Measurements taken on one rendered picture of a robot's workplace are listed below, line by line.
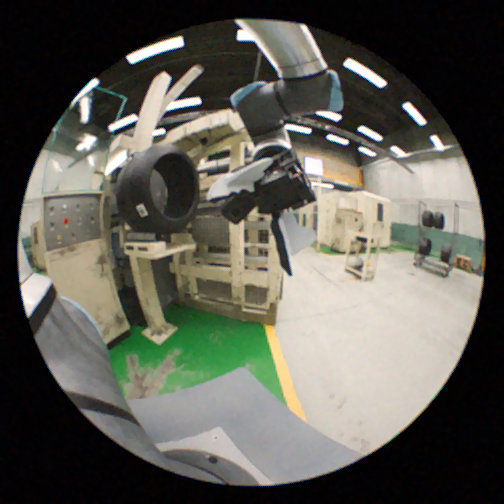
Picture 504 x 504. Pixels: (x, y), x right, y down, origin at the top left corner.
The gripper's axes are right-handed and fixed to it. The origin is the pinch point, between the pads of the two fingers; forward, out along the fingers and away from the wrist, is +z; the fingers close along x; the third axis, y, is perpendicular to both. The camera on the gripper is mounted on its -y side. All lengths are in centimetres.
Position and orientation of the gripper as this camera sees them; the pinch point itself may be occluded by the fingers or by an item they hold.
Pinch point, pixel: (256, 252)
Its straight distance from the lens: 16.2
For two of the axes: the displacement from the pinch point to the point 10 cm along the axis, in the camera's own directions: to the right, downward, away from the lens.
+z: -1.1, 8.2, -5.6
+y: 8.0, -2.6, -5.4
